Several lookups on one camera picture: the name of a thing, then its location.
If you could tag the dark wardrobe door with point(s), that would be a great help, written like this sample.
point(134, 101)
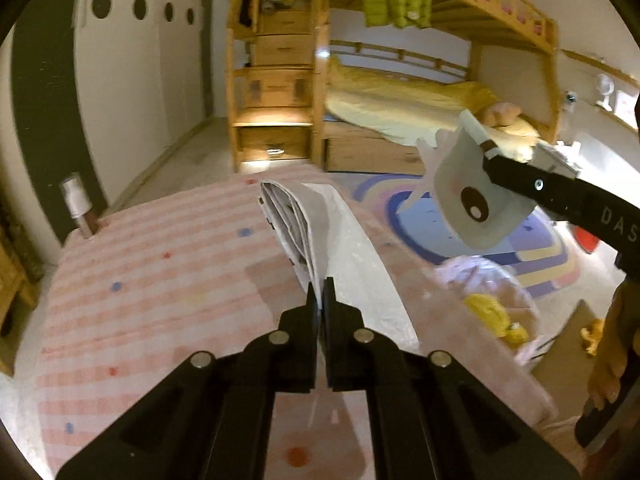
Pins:
point(45, 110)

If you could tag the brown spray bottle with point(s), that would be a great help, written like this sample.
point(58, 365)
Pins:
point(77, 200)

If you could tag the white plastic wrapper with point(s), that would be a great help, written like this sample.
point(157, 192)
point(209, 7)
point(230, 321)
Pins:
point(340, 240)

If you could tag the wooden bunk bed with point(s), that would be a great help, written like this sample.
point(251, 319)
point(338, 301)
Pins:
point(365, 152)

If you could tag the white desk fan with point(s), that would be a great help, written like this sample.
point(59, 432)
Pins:
point(605, 90)

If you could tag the wooden wall shelf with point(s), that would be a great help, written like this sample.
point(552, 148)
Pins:
point(590, 57)

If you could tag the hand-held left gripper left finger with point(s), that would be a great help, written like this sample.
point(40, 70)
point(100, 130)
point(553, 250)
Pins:
point(307, 340)

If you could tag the wooden cabinet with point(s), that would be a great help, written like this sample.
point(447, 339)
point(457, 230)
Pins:
point(15, 285)

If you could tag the white cartoon print paper bag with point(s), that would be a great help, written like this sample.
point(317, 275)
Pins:
point(465, 180)

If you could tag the yellow toy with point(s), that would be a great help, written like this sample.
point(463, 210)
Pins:
point(592, 335)

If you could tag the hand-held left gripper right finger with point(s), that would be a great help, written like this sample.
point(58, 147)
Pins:
point(335, 345)

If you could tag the yellow quilt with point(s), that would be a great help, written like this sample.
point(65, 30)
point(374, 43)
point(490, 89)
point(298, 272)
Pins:
point(400, 90)

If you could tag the red plastic container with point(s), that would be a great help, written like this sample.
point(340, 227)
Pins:
point(586, 240)

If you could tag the rainbow oval rug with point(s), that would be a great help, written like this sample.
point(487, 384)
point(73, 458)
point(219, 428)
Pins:
point(390, 205)

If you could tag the pink checkered tablecloth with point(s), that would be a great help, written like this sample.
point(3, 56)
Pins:
point(150, 285)

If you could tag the white wardrobe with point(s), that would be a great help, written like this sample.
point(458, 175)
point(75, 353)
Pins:
point(140, 85)

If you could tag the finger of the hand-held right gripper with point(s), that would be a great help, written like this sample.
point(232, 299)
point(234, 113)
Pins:
point(565, 200)

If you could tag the yellow crumpled wrapper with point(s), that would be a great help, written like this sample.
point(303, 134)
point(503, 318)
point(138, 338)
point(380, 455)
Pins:
point(490, 310)

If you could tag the pale yellow bedsheet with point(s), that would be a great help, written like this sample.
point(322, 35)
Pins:
point(380, 120)

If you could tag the brown cardboard sheet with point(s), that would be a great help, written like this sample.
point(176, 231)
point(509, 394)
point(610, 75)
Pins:
point(570, 370)

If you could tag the pink plush toy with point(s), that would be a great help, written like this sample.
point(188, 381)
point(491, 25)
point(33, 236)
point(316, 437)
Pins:
point(502, 114)

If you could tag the person's right hand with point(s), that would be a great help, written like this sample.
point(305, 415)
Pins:
point(620, 345)

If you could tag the wooden staircase drawers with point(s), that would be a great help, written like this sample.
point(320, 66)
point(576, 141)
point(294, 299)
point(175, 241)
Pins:
point(275, 90)

